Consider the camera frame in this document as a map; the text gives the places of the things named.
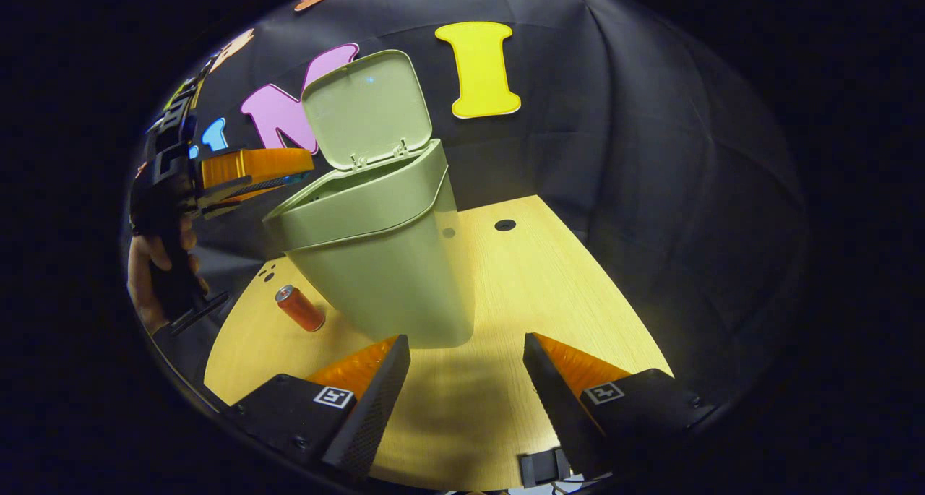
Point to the orange pop can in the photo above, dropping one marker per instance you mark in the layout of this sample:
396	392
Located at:
303	311

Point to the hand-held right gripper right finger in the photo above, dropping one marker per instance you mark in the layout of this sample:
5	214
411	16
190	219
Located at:
553	401

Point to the wooden desktop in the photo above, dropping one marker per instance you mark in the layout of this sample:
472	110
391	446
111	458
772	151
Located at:
520	285

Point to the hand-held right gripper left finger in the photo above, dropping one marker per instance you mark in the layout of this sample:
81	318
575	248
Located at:
379	401

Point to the black backdrop cloth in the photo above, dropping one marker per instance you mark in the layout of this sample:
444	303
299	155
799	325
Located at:
614	155

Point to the green desktop garbage bin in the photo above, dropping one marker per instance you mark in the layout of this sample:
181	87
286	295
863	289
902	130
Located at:
390	264

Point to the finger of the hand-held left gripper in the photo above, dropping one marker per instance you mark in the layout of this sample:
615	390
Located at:
253	166
231	200

